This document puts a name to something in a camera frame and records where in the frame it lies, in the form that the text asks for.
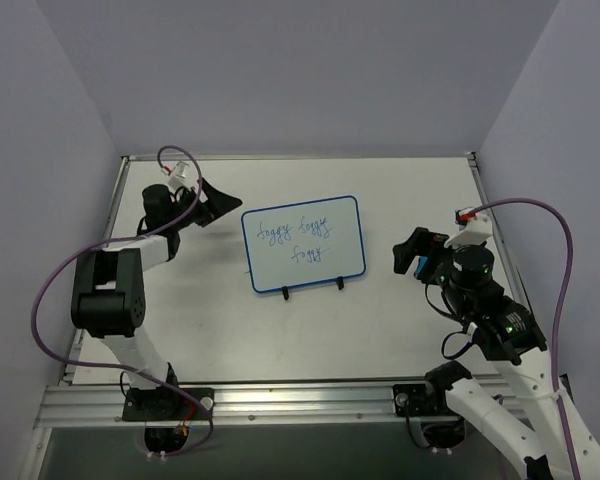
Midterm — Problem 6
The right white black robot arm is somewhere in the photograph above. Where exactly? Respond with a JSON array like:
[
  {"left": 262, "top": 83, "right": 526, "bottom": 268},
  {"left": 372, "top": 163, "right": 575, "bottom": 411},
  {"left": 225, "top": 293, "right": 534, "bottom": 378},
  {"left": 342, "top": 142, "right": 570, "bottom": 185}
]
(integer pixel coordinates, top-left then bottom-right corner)
[{"left": 392, "top": 227, "right": 600, "bottom": 479}]

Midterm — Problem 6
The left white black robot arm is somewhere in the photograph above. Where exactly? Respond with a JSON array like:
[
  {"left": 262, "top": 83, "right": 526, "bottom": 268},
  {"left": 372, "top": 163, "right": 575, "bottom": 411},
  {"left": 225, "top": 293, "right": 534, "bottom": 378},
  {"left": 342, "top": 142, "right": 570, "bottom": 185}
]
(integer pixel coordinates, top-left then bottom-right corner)
[{"left": 71, "top": 180, "right": 242, "bottom": 419}]

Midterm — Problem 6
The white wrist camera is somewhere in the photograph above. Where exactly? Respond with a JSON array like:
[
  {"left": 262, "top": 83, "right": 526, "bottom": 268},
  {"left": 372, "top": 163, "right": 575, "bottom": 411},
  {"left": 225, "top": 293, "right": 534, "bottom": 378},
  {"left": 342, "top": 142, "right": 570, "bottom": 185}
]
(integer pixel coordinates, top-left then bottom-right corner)
[
  {"left": 167, "top": 161, "right": 190, "bottom": 191},
  {"left": 444, "top": 208, "right": 493, "bottom": 249}
]

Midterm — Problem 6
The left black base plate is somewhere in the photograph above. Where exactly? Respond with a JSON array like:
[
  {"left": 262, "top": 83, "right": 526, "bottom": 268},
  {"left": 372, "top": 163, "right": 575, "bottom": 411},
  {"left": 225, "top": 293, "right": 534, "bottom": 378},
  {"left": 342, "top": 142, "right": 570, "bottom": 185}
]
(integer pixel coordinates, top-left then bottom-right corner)
[{"left": 120, "top": 386, "right": 208, "bottom": 422}]

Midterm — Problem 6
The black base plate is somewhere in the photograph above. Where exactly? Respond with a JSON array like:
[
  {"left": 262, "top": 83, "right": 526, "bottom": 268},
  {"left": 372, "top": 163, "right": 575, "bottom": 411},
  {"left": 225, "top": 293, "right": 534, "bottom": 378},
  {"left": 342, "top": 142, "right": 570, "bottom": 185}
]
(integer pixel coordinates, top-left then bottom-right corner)
[
  {"left": 120, "top": 386, "right": 208, "bottom": 422},
  {"left": 392, "top": 382, "right": 454, "bottom": 418}
]

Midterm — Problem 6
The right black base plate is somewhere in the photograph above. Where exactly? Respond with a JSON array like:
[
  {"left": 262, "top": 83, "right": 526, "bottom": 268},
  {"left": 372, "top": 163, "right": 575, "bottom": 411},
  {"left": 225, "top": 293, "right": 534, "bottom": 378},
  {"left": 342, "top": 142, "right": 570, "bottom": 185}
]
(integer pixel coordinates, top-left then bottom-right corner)
[{"left": 392, "top": 382, "right": 454, "bottom": 418}]

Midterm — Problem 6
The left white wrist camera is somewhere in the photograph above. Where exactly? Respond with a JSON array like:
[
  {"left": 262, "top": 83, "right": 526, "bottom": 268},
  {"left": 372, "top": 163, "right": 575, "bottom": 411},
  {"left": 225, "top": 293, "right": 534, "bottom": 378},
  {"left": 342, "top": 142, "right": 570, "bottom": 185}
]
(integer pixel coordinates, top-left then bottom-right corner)
[{"left": 167, "top": 161, "right": 190, "bottom": 191}]

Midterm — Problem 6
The black wire whiteboard stand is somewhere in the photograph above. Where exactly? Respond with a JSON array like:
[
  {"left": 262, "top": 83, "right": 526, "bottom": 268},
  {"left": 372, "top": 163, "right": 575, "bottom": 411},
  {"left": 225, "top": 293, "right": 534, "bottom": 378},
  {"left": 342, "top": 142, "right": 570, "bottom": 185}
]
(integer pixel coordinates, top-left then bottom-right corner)
[{"left": 280, "top": 276, "right": 345, "bottom": 301}]

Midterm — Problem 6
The aluminium front rail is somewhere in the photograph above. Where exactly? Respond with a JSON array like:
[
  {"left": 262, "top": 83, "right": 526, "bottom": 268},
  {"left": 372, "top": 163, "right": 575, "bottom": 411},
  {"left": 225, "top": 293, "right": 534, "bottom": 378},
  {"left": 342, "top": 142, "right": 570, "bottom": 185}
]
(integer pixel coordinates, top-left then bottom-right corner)
[{"left": 32, "top": 382, "right": 576, "bottom": 429}]

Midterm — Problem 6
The blue whiteboard eraser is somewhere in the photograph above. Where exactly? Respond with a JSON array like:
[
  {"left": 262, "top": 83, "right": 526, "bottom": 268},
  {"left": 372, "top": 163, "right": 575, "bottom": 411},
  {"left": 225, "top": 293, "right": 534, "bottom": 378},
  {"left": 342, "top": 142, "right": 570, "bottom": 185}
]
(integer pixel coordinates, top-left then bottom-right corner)
[{"left": 414, "top": 256, "right": 428, "bottom": 282}]

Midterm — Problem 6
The blue framed whiteboard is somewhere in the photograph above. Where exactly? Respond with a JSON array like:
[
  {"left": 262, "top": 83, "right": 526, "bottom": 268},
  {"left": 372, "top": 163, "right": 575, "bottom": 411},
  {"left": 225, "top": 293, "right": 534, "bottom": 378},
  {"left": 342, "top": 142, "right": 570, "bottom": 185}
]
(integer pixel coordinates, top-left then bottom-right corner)
[{"left": 241, "top": 195, "right": 367, "bottom": 294}]

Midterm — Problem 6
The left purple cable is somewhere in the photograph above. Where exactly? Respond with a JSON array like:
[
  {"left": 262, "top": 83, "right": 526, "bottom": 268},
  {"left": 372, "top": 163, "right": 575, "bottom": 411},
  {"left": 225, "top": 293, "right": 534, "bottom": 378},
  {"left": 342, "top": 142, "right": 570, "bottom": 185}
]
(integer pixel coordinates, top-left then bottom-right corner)
[{"left": 31, "top": 145, "right": 215, "bottom": 456}]

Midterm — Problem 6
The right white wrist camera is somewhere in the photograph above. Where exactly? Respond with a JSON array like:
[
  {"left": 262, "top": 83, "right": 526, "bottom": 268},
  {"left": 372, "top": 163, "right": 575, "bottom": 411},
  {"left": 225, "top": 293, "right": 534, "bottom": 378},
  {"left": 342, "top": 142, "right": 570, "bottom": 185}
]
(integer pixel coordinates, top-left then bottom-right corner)
[{"left": 444, "top": 208, "right": 493, "bottom": 249}]

